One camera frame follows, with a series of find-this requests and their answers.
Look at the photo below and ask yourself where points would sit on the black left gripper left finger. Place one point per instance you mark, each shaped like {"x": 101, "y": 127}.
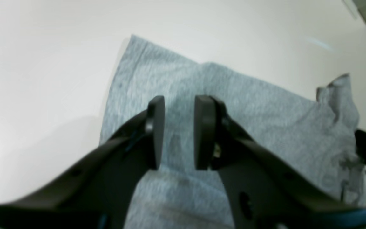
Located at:
{"x": 95, "y": 193}

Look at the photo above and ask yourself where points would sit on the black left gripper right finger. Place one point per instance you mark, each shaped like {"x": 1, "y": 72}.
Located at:
{"x": 263, "y": 191}

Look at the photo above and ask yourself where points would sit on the grey T-shirt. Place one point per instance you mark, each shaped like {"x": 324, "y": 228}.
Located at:
{"x": 315, "y": 137}

